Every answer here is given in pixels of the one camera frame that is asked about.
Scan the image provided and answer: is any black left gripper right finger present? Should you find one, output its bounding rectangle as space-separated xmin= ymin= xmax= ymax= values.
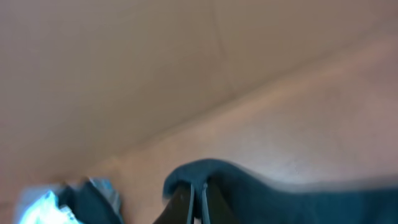
xmin=201 ymin=182 xmax=239 ymax=224

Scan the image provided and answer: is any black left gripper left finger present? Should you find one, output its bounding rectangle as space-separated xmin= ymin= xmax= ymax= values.
xmin=154 ymin=184 xmax=195 ymax=224

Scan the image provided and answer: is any dark teal t-shirt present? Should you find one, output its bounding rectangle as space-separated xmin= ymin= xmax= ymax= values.
xmin=163 ymin=159 xmax=397 ymax=224

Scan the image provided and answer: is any light blue printed t-shirt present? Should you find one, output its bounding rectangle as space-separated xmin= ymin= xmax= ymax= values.
xmin=15 ymin=178 xmax=122 ymax=224

